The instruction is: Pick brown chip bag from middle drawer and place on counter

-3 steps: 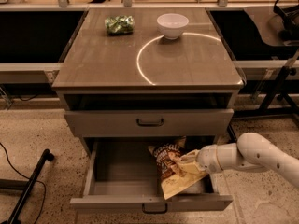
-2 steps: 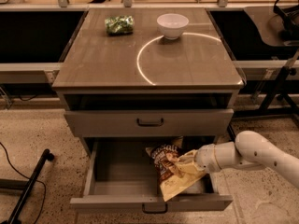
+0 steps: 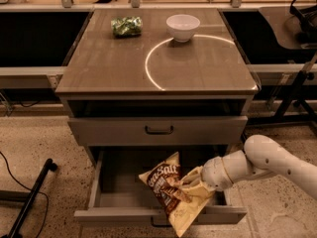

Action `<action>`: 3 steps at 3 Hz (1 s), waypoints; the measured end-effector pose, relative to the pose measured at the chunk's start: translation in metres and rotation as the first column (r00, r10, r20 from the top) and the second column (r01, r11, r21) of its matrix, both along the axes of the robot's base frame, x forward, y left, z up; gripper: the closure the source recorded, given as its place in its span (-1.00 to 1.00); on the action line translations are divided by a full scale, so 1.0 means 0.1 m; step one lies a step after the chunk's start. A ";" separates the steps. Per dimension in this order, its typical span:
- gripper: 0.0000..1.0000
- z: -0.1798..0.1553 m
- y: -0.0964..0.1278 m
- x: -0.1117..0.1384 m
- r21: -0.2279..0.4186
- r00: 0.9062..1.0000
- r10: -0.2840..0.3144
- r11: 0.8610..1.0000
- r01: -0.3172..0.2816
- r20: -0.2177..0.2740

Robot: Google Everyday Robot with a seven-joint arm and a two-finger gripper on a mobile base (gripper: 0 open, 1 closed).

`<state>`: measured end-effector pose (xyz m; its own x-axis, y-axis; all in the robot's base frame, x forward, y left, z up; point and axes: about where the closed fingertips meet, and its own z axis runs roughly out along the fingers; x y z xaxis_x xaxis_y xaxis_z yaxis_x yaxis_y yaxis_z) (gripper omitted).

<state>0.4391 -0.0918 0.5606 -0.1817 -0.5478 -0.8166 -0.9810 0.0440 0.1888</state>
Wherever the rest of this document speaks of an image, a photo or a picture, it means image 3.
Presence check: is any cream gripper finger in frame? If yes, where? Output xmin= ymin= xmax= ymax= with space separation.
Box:
xmin=190 ymin=184 xmax=215 ymax=198
xmin=181 ymin=169 xmax=202 ymax=186

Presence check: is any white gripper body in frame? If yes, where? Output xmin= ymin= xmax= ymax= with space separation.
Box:
xmin=201 ymin=151 xmax=259 ymax=191

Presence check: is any brown sea salt chip bag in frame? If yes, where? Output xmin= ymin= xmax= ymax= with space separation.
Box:
xmin=139 ymin=152 xmax=214 ymax=238

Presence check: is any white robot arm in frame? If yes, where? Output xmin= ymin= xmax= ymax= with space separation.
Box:
xmin=181 ymin=135 xmax=317 ymax=199

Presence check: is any grey open middle drawer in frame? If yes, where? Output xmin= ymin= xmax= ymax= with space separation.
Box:
xmin=74 ymin=147 xmax=247 ymax=228

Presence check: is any grey upper closed drawer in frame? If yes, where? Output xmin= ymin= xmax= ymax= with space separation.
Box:
xmin=68 ymin=116 xmax=248 ymax=146

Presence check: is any grey drawer cabinet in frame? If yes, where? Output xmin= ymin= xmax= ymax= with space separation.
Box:
xmin=56 ymin=8 xmax=258 ymax=162

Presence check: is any green snack bag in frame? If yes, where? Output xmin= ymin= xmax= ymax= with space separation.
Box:
xmin=111 ymin=16 xmax=143 ymax=38

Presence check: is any white ceramic bowl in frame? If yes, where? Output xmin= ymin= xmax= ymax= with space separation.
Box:
xmin=166 ymin=14 xmax=200 ymax=43

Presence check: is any black stand leg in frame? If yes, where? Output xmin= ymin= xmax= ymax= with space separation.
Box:
xmin=0 ymin=159 xmax=57 ymax=238

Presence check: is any black chair with frame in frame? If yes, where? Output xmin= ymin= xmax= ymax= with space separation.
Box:
xmin=250 ymin=0 xmax=317 ymax=126

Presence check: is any black floor cable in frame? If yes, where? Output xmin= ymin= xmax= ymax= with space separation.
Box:
xmin=0 ymin=151 xmax=50 ymax=238

